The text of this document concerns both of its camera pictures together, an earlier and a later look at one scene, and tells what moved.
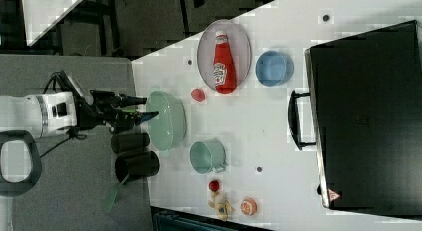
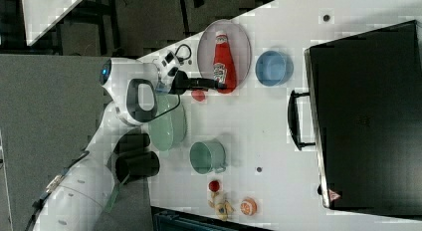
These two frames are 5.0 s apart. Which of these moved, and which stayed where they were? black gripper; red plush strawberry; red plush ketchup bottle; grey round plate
Moved: black gripper
Stayed: red plush ketchup bottle; red plush strawberry; grey round plate
